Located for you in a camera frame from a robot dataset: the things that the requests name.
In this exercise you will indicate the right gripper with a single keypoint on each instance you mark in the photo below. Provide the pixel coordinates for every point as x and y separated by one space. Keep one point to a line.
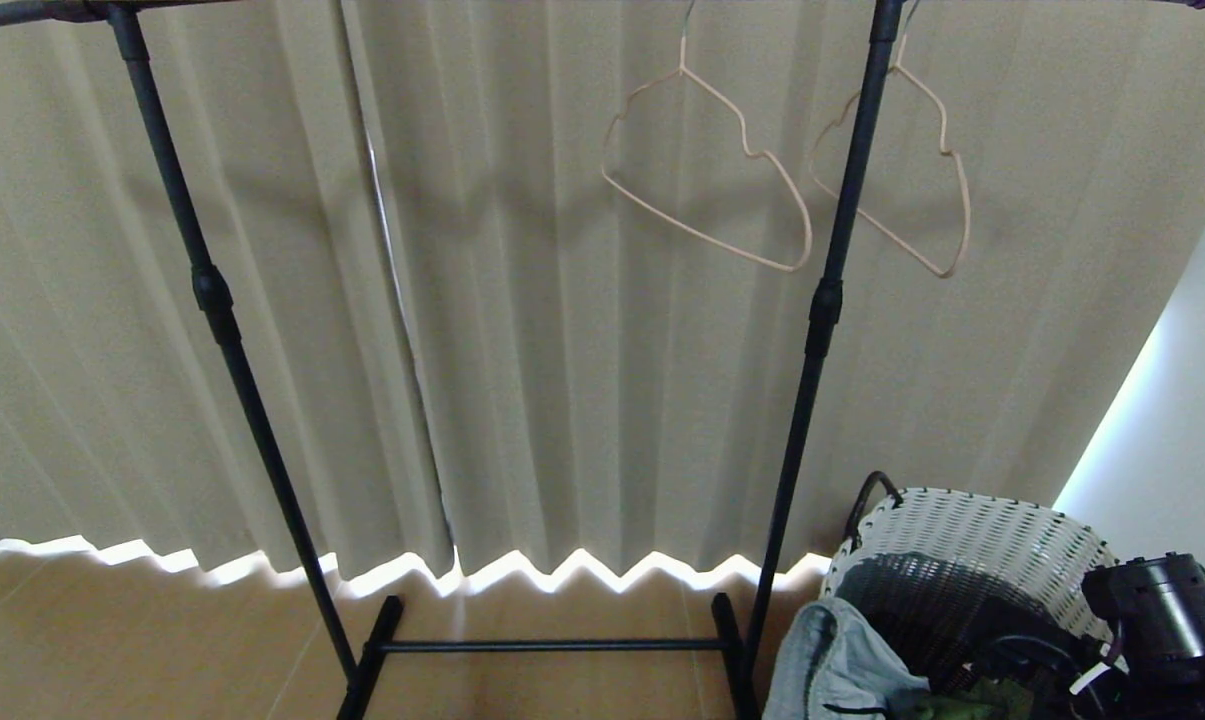
1162 705

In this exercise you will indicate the green printed shirt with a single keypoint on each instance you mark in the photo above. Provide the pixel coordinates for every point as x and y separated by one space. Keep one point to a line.
982 702

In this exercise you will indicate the white laundry basket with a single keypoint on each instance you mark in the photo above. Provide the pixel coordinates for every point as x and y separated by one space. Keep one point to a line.
962 530

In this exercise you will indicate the pink clothes hanger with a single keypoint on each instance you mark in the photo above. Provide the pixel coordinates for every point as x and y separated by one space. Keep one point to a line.
963 200
681 52

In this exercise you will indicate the black clothes rack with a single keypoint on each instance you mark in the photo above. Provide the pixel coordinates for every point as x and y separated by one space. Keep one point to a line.
212 290

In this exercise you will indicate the pale grey shorts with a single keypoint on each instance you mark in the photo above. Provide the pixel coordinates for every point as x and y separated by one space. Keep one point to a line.
832 670

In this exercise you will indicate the beige curtain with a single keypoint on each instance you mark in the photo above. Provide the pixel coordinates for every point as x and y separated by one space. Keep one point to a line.
582 400

